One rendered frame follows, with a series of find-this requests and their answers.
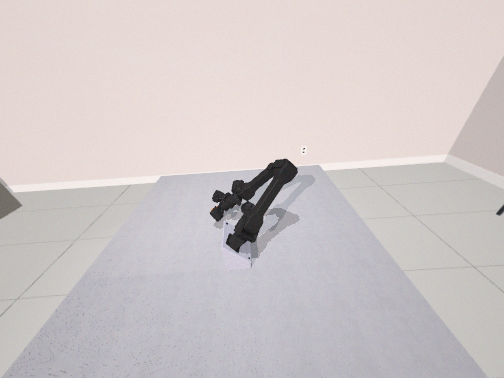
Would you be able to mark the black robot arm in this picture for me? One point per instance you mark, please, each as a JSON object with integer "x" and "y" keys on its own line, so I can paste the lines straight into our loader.
{"x": 247, "y": 228}

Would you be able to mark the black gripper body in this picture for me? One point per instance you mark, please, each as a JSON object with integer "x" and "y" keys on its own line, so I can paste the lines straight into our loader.
{"x": 216, "y": 213}

